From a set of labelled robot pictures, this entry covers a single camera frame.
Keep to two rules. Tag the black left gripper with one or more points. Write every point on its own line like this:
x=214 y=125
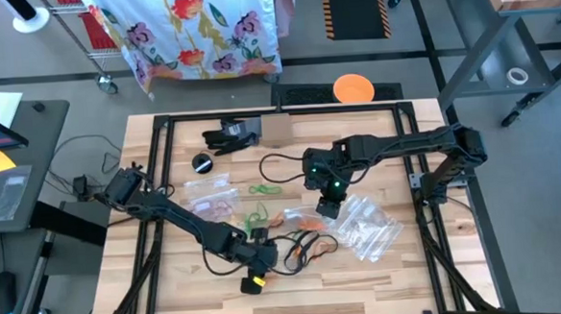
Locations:
x=261 y=254

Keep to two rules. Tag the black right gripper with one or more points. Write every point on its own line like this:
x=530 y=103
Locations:
x=327 y=171

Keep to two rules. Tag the orange rubber band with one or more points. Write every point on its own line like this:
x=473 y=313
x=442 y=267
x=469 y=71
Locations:
x=321 y=247
x=310 y=224

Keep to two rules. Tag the clear plastic zip bag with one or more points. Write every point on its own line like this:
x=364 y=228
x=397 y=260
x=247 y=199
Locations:
x=205 y=182
x=202 y=219
x=303 y=213

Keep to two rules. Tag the green rubber band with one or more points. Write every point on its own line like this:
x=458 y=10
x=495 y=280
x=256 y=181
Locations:
x=255 y=220
x=265 y=190

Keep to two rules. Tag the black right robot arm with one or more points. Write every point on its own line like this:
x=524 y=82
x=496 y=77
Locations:
x=405 y=143

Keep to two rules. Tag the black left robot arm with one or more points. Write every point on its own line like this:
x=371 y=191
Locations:
x=178 y=215

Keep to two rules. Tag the wide black rubber band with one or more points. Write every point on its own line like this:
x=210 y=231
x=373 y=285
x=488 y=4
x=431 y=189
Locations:
x=284 y=237
x=335 y=244

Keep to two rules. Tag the stack of clear plastic bags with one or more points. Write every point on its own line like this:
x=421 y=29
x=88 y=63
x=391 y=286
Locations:
x=371 y=229

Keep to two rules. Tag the small brown cardboard box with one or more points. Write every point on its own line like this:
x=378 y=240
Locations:
x=276 y=130

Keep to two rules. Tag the black ribbed floor mat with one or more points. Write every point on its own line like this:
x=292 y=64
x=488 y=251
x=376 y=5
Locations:
x=296 y=96

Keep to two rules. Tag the black and gray work glove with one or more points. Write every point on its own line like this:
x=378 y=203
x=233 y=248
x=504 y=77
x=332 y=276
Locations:
x=231 y=138

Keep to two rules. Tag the orange bowl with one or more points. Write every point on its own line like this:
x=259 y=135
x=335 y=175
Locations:
x=354 y=88

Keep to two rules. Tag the black power adapter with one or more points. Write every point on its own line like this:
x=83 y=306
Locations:
x=80 y=186

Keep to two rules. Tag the black mat with hazard stripes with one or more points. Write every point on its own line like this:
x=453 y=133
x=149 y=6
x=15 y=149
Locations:
x=354 y=9

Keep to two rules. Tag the pink cloth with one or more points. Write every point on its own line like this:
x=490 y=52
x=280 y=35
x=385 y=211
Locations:
x=285 y=7

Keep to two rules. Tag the gray workbench with wooden top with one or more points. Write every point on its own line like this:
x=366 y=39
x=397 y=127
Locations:
x=472 y=59

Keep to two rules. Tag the white tape roll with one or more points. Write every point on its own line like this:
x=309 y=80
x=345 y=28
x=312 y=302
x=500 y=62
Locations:
x=509 y=76

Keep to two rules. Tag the white floral cloth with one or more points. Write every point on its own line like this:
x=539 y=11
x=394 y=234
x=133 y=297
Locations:
x=182 y=32

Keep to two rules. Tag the black desk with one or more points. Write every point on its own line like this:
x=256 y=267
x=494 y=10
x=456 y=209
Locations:
x=51 y=135

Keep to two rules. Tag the black round desk knob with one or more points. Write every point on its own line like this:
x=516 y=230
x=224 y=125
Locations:
x=39 y=106

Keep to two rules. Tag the red plastic crate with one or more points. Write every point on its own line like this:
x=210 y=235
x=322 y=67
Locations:
x=93 y=32

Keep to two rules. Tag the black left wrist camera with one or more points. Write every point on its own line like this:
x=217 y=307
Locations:
x=251 y=286

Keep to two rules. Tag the white round pedestal base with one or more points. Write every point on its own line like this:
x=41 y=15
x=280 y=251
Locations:
x=30 y=23

